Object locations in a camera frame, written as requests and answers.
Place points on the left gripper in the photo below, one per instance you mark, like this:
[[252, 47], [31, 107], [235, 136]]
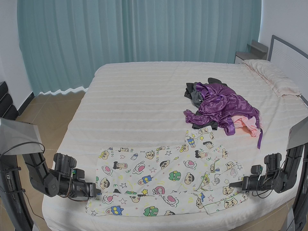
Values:
[[83, 189]]

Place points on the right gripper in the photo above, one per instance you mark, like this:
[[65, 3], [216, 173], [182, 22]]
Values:
[[251, 183]]

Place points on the white printed pyjama top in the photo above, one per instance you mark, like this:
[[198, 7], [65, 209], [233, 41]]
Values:
[[156, 177]]

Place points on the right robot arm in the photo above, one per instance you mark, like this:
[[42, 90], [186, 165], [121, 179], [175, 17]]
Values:
[[298, 138]]

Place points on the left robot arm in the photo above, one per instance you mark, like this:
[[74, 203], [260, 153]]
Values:
[[16, 138]]

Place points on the pile of clothes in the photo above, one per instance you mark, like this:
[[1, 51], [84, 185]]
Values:
[[223, 105]]

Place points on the bed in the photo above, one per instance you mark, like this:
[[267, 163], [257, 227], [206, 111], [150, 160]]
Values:
[[144, 92]]

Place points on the cream pillow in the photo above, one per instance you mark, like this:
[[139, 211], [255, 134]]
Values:
[[274, 78]]

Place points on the grey white bedside table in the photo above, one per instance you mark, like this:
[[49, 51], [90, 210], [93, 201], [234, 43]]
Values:
[[250, 54]]

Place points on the blue-green curtain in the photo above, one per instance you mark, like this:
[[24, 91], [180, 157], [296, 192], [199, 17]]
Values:
[[120, 32]]

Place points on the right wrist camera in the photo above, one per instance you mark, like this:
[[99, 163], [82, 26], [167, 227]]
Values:
[[256, 170]]

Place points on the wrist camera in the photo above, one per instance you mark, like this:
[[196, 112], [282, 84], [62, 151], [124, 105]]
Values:
[[256, 170], [78, 174]]

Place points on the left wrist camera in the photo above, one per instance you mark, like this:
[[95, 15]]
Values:
[[78, 174]]

